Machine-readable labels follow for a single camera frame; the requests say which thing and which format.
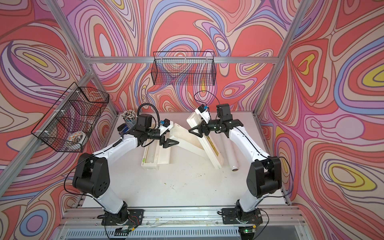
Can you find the black wire basket left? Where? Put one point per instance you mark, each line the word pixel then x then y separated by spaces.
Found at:
pixel 77 109

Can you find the cream plastic wrap dispenser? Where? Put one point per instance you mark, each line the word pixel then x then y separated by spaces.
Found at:
pixel 155 155

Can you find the aluminium front rail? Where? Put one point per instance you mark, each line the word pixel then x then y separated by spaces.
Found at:
pixel 186 223

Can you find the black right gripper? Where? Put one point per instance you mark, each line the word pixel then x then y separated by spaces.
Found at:
pixel 199 127

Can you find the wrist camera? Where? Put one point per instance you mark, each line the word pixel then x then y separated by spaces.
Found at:
pixel 203 112
pixel 165 126

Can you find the black wire basket back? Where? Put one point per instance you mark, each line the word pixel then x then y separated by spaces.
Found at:
pixel 184 68

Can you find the cup of pencils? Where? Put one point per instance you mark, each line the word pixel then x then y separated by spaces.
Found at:
pixel 130 118

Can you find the tape roll in basket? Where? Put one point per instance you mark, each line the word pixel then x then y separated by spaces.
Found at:
pixel 75 140

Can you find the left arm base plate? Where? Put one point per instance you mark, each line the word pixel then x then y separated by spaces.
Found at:
pixel 126 217

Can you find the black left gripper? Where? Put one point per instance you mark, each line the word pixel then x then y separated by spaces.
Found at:
pixel 165 144

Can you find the black wire basket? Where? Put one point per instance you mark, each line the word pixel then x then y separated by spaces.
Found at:
pixel 77 109
pixel 184 68

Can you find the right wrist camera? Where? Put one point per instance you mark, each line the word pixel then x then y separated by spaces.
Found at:
pixel 203 112

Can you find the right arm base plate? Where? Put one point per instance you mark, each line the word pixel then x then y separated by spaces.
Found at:
pixel 231 216

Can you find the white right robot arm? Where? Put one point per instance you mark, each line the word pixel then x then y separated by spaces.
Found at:
pixel 265 173

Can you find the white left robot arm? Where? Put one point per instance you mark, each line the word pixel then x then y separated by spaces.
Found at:
pixel 92 175

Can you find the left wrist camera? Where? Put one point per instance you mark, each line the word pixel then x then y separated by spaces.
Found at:
pixel 165 126

